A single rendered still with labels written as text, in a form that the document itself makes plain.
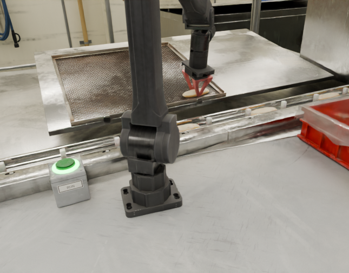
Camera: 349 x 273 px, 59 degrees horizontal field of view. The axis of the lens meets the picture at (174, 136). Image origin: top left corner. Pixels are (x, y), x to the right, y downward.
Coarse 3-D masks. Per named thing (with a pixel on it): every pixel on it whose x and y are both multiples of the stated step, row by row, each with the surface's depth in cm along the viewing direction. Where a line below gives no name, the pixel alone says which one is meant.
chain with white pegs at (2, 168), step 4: (344, 88) 111; (348, 88) 110; (344, 92) 111; (316, 96) 105; (316, 100) 106; (284, 104) 101; (248, 108) 97; (280, 108) 102; (248, 112) 96; (208, 120) 91; (208, 124) 92; (116, 140) 82; (116, 144) 82; (64, 148) 78; (60, 152) 77; (64, 152) 77; (64, 156) 78; (0, 164) 72; (0, 168) 72; (4, 168) 73; (0, 172) 73
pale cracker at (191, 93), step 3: (189, 90) 103; (192, 90) 102; (204, 90) 103; (207, 90) 103; (183, 93) 101; (186, 93) 101; (189, 93) 101; (192, 93) 101; (195, 93) 101; (204, 93) 102; (186, 96) 100; (189, 96) 100; (192, 96) 101
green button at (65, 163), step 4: (60, 160) 66; (64, 160) 66; (68, 160) 66; (72, 160) 66; (56, 164) 64; (60, 164) 64; (64, 164) 64; (68, 164) 64; (72, 164) 64; (56, 168) 64; (60, 168) 63; (64, 168) 63; (68, 168) 64
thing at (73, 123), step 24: (120, 48) 131; (72, 72) 113; (96, 72) 113; (168, 72) 116; (72, 96) 99; (96, 96) 99; (168, 96) 101; (216, 96) 101; (72, 120) 87; (96, 120) 88
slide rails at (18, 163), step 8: (312, 96) 110; (280, 104) 104; (288, 104) 104; (240, 112) 99; (216, 120) 94; (96, 144) 83; (104, 144) 83; (112, 144) 83; (72, 152) 80; (80, 152) 81; (24, 160) 77; (32, 160) 77; (40, 160) 77; (8, 168) 75
